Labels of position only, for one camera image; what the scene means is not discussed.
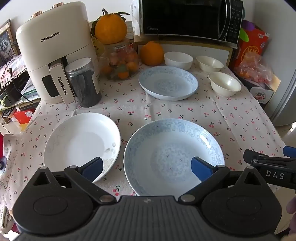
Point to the white deep bowl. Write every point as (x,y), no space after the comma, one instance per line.
(178,60)

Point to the large blue patterned plate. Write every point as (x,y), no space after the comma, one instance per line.
(171,143)

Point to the white and dark cardboard box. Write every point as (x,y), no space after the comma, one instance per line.
(261,96)

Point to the small cream bowl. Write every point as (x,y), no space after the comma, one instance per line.
(209,63)

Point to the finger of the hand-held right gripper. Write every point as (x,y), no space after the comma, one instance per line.
(251,156)
(291,151)

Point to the lace-trimmed cloth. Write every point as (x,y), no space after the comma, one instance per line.
(12,67)

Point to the dark jar with white lid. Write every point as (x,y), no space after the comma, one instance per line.
(86,89)

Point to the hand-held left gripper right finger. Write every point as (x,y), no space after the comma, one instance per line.
(200,170)

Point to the cream air fryer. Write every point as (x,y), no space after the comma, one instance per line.
(46,46)

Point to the cherry print tablecloth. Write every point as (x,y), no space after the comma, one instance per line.
(138,109)

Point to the framed picture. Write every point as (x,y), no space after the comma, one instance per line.
(5,45)

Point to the large cream bowl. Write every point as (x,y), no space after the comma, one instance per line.
(224,83)

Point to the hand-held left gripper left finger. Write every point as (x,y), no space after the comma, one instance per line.
(93,168)

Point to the purple toy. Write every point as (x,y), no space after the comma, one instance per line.
(248,25)

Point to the grey refrigerator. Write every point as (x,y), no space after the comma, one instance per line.
(286,92)

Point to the plastic bag of small oranges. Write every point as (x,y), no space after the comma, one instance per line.
(253,67)

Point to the green toy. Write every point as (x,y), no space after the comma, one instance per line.
(243,35)

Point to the large orange with leaves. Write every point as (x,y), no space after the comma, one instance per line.
(111,29)

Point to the white plate with grey flowers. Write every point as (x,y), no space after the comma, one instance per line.
(78,141)

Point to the glass jar of small oranges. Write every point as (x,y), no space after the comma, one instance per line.
(120,60)

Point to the plain orange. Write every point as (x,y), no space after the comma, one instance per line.
(151,53)

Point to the person's right hand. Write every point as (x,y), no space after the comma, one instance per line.
(292,207)

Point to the small blue patterned plate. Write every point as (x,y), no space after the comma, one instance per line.
(168,83)

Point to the red cardboard box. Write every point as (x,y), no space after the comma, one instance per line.
(253,45)

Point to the black microwave oven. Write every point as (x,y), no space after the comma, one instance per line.
(185,18)

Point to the small red box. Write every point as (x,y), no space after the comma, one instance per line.
(24,115)

